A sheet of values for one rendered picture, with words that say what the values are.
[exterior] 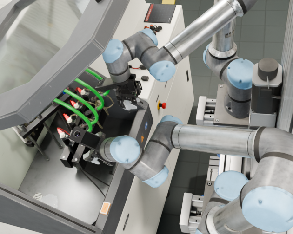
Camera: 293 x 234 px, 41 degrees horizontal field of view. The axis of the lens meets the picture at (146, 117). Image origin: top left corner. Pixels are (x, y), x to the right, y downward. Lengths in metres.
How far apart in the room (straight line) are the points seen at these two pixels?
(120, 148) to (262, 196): 0.40
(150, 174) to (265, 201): 0.38
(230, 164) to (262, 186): 0.83
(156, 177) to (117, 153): 0.14
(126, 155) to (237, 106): 0.74
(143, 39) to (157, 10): 1.03
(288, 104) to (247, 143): 0.20
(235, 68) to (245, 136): 0.62
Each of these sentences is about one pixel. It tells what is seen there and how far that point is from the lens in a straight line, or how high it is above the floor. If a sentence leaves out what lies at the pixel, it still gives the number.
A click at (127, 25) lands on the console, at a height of 1.04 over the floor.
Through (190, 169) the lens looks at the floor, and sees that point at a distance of 2.80.
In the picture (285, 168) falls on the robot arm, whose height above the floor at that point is 1.65.
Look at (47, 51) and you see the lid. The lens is 1.00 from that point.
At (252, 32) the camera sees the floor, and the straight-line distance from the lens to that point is 3.61.
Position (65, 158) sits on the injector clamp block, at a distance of 1.86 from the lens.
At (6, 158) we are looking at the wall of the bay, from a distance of 1.94.
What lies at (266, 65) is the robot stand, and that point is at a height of 1.57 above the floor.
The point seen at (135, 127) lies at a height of 0.95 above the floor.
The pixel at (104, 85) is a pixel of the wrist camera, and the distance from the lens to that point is 1.49.
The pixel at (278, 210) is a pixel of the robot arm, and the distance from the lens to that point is 0.90.
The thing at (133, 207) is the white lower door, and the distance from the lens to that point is 2.00.
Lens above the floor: 2.47
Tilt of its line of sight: 53 degrees down
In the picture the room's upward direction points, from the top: 17 degrees counter-clockwise
